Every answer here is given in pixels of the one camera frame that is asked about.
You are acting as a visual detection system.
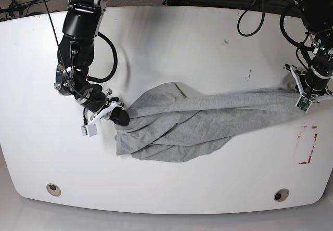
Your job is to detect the left table cable grommet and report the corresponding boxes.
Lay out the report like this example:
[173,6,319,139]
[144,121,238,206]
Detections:
[46,183,61,197]

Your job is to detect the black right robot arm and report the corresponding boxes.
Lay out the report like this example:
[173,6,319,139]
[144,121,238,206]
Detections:
[54,0,130,126]

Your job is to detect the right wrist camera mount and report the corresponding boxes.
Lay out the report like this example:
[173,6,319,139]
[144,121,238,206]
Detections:
[81,88,125,137]

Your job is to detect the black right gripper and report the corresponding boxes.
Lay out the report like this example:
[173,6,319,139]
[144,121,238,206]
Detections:
[74,81,130,126]

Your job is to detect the right table cable grommet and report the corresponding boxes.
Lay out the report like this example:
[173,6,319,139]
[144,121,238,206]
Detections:
[274,188,289,202]

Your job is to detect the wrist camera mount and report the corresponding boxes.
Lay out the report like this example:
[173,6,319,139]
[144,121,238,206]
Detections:
[283,63,333,113]
[81,88,125,137]

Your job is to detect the table cable grommet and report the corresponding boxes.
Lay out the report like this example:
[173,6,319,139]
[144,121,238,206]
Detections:
[46,183,61,197]
[274,188,289,202]

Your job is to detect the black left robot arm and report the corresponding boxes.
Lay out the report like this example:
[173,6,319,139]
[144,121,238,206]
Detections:
[294,0,332,98]

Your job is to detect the black tripod stand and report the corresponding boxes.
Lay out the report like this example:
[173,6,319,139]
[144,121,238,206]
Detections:
[0,0,63,21]

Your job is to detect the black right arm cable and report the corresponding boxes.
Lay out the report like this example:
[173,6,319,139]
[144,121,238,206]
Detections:
[36,0,119,83]

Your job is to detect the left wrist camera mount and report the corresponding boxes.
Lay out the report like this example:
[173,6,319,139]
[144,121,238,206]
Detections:
[283,63,333,113]

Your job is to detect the grey T-shirt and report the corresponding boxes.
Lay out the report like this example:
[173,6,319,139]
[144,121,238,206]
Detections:
[116,83,304,162]

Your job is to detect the red tape rectangle marking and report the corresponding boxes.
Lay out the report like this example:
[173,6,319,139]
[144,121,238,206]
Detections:
[295,126,318,164]

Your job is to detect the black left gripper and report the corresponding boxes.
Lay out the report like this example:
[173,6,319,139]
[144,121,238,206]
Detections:
[300,68,329,98]

